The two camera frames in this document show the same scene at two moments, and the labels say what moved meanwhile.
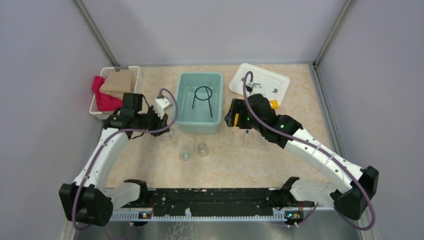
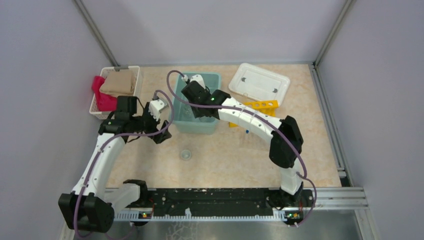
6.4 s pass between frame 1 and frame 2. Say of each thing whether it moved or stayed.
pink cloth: stayed
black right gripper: moved
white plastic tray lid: stayed
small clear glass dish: stayed
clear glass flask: moved
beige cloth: stayed
